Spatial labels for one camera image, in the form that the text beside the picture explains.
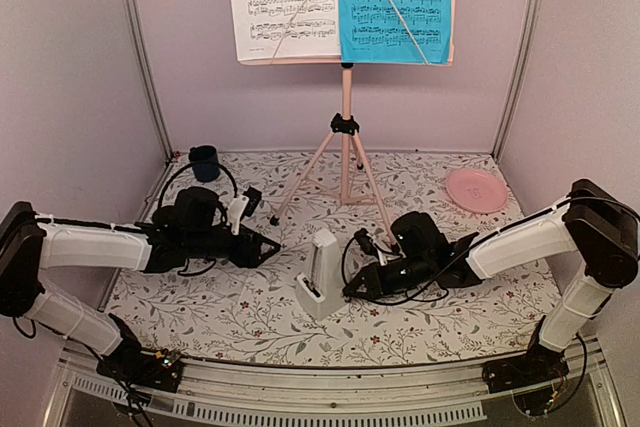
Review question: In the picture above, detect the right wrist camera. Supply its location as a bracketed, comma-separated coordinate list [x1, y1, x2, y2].
[354, 228, 388, 266]

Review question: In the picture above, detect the left aluminium frame post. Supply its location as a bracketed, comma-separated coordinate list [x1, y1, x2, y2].
[122, 0, 173, 159]

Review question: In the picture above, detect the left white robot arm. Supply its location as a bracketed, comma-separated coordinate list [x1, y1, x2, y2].
[1, 187, 281, 381]

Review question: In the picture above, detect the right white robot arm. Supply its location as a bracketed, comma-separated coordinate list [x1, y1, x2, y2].
[342, 179, 639, 383]

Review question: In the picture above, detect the white metronome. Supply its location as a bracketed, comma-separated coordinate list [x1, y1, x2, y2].
[295, 229, 345, 321]

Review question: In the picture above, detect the right aluminium frame post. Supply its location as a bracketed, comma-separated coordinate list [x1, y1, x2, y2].
[491, 0, 543, 163]

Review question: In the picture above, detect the pink music stand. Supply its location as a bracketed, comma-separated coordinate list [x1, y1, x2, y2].
[237, 0, 457, 254]

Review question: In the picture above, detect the aluminium frame post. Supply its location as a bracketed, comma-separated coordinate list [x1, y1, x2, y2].
[491, 0, 543, 163]
[122, 0, 173, 159]

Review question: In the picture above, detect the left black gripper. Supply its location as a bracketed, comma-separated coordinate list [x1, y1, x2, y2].
[186, 225, 281, 269]

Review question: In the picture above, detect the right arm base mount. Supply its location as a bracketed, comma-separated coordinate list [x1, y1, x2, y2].
[482, 344, 569, 393]

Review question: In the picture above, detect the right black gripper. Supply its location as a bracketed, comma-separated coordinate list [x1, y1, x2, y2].
[343, 253, 433, 300]

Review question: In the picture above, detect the white sheet music page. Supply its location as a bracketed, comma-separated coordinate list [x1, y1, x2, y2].
[230, 0, 340, 65]

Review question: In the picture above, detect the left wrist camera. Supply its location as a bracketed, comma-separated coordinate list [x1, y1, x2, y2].
[227, 187, 262, 235]

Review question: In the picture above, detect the aluminium front rail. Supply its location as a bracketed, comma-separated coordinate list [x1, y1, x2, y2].
[44, 337, 627, 426]

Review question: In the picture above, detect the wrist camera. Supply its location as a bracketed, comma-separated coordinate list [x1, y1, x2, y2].
[227, 187, 262, 235]
[354, 228, 388, 266]

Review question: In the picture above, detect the floral table mat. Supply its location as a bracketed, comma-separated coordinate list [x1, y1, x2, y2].
[106, 152, 559, 367]

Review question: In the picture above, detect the dark blue mug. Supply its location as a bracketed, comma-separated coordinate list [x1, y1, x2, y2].
[188, 145, 220, 183]

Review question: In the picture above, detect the pink plate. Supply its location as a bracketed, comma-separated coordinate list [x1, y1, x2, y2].
[445, 168, 508, 214]

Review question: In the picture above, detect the blue sheet music page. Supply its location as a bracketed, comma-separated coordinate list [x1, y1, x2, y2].
[339, 0, 455, 66]

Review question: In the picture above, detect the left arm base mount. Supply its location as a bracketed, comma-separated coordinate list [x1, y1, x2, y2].
[96, 339, 184, 393]

